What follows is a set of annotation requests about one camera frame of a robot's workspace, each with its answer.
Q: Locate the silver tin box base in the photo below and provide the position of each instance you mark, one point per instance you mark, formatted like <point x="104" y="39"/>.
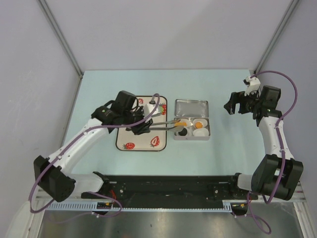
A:
<point x="191" y="128"/>

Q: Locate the black round cookie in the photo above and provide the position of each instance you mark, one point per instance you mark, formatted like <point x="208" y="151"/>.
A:
<point x="183" y="132"/>

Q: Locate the aluminium frame post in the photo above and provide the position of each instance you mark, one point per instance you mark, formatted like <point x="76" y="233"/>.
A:
<point x="51" y="19"/>
<point x="291" y="9"/>

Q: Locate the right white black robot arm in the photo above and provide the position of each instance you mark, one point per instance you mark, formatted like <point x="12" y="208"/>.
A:
<point x="278" y="173"/>

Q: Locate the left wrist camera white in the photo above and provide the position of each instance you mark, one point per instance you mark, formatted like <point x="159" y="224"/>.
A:
<point x="149" y="107"/>

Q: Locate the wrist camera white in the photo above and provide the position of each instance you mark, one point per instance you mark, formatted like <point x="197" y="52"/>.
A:
<point x="252" y="84"/>
<point x="149" y="107"/>

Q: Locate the white slotted cable duct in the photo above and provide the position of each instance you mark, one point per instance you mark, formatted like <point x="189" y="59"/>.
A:
<point x="101" y="206"/>

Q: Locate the strawberry pattern white tray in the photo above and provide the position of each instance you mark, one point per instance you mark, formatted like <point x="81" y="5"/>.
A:
<point x="153" y="141"/>

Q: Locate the white paper cup back right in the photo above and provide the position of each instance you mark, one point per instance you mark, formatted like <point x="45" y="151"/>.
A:
<point x="202" y="120"/>

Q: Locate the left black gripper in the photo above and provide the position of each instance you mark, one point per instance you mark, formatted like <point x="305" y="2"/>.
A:
<point x="142" y="128"/>

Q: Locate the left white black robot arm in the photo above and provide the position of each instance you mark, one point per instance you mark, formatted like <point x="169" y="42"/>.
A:
<point x="54" y="173"/>

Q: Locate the white paper cup front right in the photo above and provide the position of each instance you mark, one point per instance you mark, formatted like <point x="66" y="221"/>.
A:
<point x="201" y="132"/>

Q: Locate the orange flower cookie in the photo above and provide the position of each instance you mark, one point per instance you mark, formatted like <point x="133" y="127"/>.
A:
<point x="199" y="125"/>

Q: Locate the white paper cup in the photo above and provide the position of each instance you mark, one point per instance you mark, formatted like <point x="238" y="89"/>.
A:
<point x="186" y="120"/>
<point x="189" y="133"/>
<point x="202" y="120"/>
<point x="201" y="132"/>

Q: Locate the white paper cup back left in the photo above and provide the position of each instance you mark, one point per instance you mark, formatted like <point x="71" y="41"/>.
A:
<point x="186" y="120"/>

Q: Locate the white paper cup front left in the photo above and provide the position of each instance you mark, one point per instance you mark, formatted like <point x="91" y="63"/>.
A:
<point x="189" y="133"/>

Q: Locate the green round cookie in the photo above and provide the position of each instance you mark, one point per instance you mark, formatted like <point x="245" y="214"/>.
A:
<point x="161" y="108"/>

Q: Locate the left aluminium frame post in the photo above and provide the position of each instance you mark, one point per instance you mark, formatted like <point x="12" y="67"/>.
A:
<point x="51" y="19"/>

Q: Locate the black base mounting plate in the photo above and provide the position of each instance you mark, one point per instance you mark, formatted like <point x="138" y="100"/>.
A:
<point x="169" y="191"/>

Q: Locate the right aluminium frame post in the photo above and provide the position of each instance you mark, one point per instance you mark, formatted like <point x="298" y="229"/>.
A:
<point x="291" y="9"/>

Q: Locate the silver tin lid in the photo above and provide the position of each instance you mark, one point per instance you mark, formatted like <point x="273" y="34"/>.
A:
<point x="191" y="108"/>

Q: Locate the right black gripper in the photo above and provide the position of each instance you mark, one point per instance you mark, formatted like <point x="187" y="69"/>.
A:
<point x="238" y="97"/>

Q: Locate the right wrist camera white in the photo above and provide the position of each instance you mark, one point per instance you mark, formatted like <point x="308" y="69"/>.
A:
<point x="252" y="84"/>

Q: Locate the metal serving tongs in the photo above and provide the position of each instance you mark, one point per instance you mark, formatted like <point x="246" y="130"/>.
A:
<point x="166" y="126"/>

